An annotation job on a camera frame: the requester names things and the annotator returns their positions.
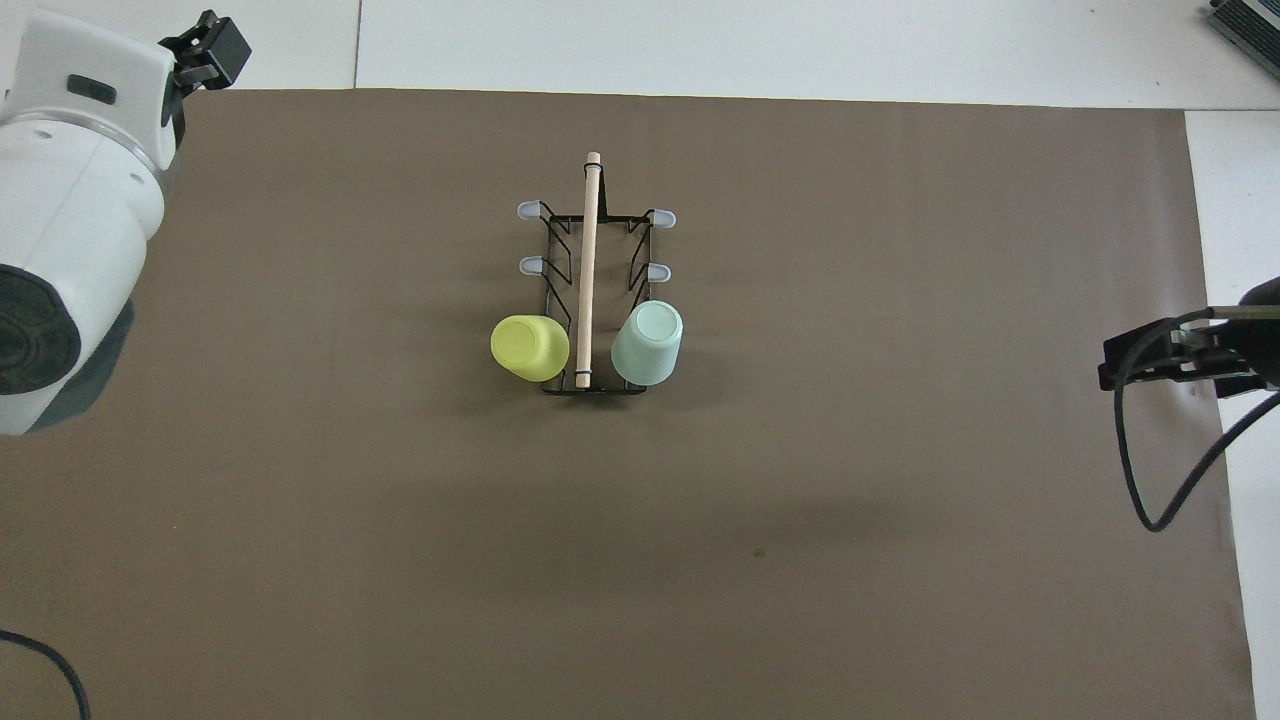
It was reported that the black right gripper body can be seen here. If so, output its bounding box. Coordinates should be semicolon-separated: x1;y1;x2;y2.
1215;278;1280;399

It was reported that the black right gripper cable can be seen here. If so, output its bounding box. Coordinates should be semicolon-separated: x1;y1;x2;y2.
1112;306;1280;534

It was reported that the yellow plastic cup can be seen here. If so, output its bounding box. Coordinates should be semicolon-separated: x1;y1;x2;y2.
490;314;571;383

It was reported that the black wire cup rack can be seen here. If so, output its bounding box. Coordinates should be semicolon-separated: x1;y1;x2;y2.
516;151;678;397

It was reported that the grey device corner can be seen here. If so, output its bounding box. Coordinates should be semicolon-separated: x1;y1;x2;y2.
1205;0;1280;57

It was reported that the brown table mat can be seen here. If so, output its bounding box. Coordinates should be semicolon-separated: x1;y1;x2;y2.
0;88;1258;720

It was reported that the pale green plastic cup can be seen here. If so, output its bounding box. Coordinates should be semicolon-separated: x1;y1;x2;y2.
610;299;685;387

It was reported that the thin black cable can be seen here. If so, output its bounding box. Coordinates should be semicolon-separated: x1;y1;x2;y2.
0;628;93;720

